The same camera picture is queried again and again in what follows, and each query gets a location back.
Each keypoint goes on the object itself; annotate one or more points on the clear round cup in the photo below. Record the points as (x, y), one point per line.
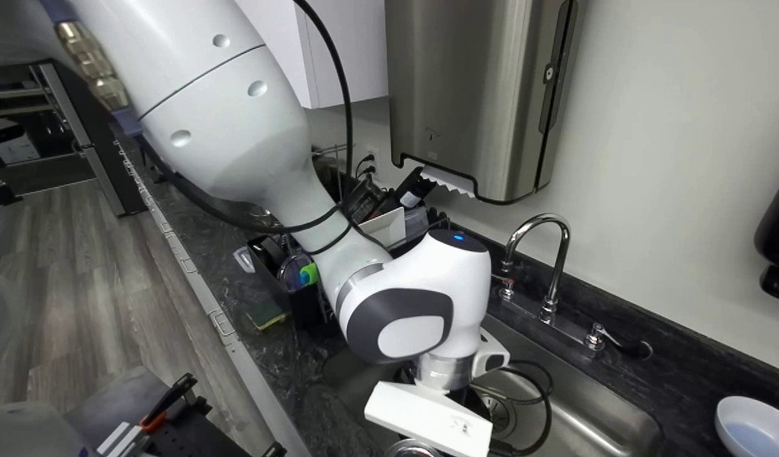
(289, 275)

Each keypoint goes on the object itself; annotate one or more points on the small white bowl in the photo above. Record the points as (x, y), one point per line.
(753, 432)

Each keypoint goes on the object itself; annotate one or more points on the grey tool plate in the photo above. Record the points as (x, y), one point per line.
(101, 408)

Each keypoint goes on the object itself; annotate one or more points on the black dish rack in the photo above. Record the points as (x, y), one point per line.
(300, 308)

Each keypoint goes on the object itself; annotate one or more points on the dark blue mug clear lid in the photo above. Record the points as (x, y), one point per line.
(414, 448)

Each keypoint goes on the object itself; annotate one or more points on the chrome faucet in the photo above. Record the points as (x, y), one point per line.
(558, 255)

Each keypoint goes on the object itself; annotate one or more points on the green yellow sponge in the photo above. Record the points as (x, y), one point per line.
(265, 322)

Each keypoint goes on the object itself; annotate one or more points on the white rectangular board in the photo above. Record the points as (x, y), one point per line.
(384, 224)

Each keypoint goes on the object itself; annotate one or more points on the stainless steel sink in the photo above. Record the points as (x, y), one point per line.
(593, 408)

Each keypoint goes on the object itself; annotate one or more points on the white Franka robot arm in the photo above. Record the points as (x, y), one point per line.
(219, 102)

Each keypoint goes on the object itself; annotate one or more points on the dark metal frame post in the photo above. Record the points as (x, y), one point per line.
(111, 161)

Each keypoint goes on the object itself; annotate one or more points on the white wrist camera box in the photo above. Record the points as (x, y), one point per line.
(429, 420)

